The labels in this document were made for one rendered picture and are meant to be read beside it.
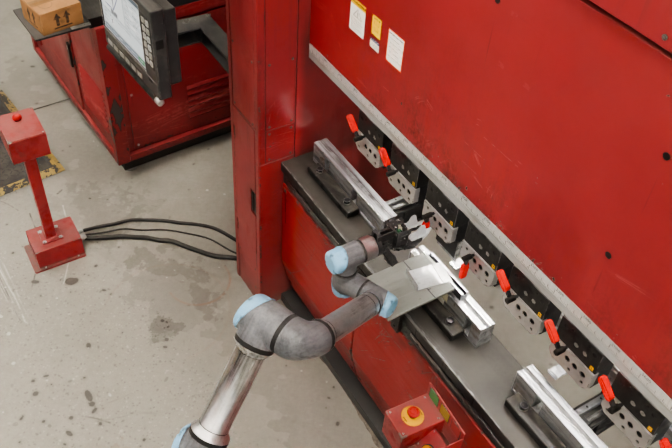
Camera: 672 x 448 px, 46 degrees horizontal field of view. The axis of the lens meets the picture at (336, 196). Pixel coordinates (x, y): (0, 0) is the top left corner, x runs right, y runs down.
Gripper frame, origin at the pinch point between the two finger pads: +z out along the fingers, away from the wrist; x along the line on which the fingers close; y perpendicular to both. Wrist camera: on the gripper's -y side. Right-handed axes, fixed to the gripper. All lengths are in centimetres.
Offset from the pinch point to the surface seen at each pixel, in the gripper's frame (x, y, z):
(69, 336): 107, -119, -100
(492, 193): -20.5, 31.0, 3.1
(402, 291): -6.3, -18.5, -10.4
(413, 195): 10.8, 4.2, 2.5
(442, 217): -3.7, 6.8, 2.9
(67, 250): 152, -112, -86
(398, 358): -8, -56, -8
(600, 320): -65, 24, 3
